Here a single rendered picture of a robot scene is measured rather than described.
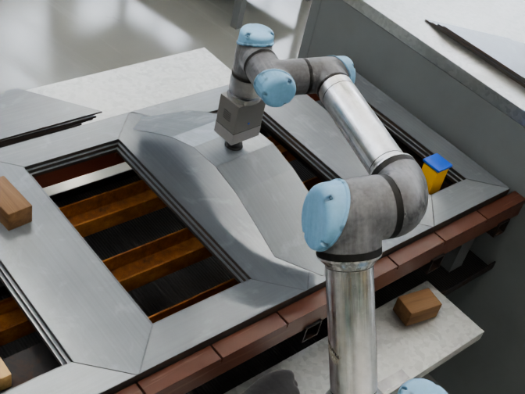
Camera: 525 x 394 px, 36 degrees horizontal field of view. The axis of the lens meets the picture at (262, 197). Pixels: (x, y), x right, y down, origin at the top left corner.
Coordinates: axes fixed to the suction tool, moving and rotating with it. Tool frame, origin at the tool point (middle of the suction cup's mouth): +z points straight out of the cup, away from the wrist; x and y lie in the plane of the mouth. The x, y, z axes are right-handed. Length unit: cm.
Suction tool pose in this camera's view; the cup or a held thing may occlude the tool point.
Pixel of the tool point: (233, 148)
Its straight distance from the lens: 188.8
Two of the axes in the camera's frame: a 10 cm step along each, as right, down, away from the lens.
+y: -7.3, 3.2, -6.0
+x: 6.5, 5.8, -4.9
